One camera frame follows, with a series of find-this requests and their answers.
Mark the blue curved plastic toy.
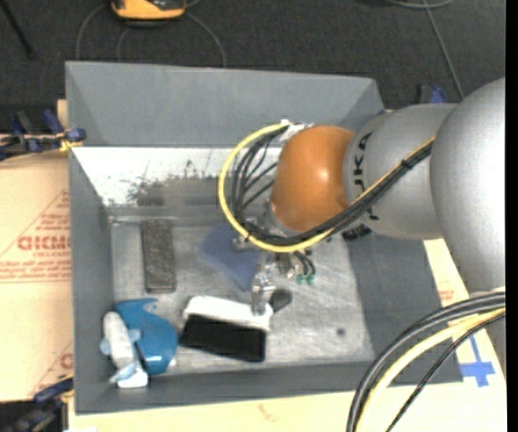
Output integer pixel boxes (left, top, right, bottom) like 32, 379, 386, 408
113, 298, 180, 376

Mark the white flat box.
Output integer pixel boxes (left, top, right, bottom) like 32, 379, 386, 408
182, 295, 274, 333

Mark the black flat box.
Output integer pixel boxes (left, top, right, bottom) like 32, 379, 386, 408
178, 313, 268, 364

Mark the white and pale blue toy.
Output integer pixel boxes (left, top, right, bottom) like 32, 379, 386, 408
99, 310, 150, 390

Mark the blue sponge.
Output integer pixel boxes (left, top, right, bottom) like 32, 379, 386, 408
197, 222, 264, 293

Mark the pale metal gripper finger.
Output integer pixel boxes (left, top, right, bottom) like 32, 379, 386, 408
262, 281, 275, 317
251, 276, 264, 316

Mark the brown cardboard board red print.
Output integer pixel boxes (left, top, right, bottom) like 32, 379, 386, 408
0, 132, 471, 405

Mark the dark green flat block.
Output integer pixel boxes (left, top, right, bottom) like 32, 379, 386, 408
140, 218, 178, 293

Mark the grey metal bin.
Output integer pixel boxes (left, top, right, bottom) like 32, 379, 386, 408
64, 60, 463, 414

